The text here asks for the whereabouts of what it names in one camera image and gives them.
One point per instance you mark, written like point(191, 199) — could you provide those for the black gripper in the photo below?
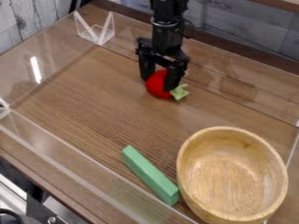
point(162, 49)

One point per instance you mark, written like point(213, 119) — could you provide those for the red plush fruit green stem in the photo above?
point(155, 87)

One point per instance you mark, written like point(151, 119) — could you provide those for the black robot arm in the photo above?
point(167, 10)

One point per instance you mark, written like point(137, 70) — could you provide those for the green rectangular block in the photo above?
point(162, 186)

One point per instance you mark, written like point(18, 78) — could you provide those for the wooden bowl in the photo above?
point(231, 175)

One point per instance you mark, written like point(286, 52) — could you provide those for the clear acrylic triangle bracket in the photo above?
point(97, 34)

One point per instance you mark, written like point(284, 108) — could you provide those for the clear acrylic enclosure wall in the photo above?
point(77, 107)

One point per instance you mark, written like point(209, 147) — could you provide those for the black metal frame bracket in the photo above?
point(46, 209)

